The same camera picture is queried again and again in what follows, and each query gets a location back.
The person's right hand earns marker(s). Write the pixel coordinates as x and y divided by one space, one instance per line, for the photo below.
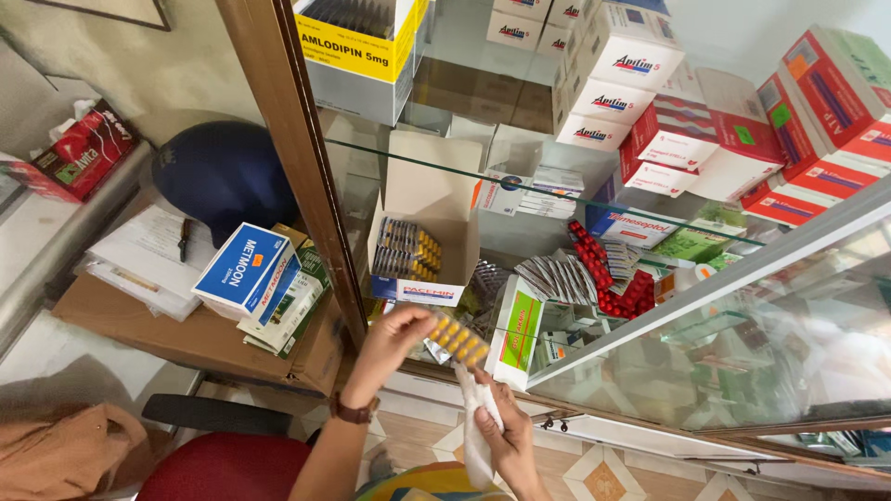
514 435

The person's left hand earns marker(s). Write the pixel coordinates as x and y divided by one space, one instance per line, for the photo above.
379 351

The person's left fingers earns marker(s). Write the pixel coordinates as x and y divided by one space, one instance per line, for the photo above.
416 321

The yellow pill blister pack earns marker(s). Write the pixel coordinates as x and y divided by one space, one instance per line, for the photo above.
456 339

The white cloth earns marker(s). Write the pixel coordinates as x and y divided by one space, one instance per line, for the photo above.
477 424

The stack of yellow blister packs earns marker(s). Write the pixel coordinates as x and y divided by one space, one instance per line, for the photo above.
406 248

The silver blister packs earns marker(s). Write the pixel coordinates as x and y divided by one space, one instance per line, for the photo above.
491 282

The green label white box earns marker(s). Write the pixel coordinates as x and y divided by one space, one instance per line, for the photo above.
515 330

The brown wrist watch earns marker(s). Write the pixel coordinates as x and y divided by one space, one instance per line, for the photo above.
353 410

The open white medicine box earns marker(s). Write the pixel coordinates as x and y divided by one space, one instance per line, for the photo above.
428 209

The green and white medicine boxes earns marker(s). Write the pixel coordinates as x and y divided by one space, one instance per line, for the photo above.
296 306

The pile of silver sachets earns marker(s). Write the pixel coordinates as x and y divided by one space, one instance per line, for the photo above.
557 278

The white box with blue circle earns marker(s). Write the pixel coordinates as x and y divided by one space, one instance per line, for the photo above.
501 191

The colourful patterned clothing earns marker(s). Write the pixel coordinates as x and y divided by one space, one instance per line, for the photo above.
428 487

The blue and white medicine box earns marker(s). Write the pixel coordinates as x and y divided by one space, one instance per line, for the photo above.
245 270

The glass shelf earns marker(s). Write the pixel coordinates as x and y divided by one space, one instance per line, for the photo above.
543 186

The small stack of white boxes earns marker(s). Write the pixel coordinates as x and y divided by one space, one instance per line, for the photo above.
553 193

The red pill blister strips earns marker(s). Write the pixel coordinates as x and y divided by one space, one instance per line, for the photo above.
612 278

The brown cardboard box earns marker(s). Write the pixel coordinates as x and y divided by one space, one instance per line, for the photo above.
209 341

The black chair armrest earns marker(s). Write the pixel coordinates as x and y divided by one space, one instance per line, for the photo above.
216 414

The blue stripe white box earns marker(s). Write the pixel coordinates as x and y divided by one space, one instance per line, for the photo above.
630 226

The red chair seat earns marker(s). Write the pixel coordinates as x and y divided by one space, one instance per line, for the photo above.
223 467

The navy blue helmet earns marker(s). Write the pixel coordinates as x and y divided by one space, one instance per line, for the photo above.
223 175

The dark pen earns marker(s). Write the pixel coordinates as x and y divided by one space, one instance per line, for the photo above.
184 238

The yellow and white medicine box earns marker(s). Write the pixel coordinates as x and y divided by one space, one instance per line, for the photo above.
358 59

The stack of white papers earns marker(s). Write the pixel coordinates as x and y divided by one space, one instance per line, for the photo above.
143 261

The green medicine box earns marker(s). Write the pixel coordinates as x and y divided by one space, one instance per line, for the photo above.
696 240

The stack of white medicine boxes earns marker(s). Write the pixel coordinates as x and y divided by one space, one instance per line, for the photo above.
598 69

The glass sliding door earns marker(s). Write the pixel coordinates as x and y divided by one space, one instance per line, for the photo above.
752 327

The brown garment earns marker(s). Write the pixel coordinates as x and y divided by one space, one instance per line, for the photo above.
66 452

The red tissue box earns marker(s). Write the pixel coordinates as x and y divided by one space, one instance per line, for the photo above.
80 154

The stack of red medicine boxes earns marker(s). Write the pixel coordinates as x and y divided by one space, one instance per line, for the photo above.
779 132

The wooden cabinet frame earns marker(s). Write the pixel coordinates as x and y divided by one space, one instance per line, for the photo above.
292 139

